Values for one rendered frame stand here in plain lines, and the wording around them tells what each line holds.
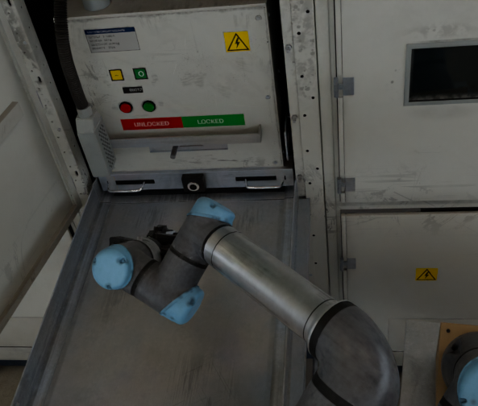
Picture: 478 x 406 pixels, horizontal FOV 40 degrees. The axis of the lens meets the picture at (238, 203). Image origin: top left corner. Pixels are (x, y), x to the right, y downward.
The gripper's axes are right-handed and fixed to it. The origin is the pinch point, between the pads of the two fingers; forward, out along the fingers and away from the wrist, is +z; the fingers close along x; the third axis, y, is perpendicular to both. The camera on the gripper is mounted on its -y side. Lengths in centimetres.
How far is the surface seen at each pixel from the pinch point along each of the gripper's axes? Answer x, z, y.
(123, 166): 13.9, 28.0, -27.2
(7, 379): -73, 71, -92
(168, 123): 26.2, 21.2, -12.0
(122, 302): -17.3, 5.4, -14.4
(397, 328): -33, 75, 48
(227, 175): 13.6, 33.0, 1.2
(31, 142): 19.0, 8.1, -43.0
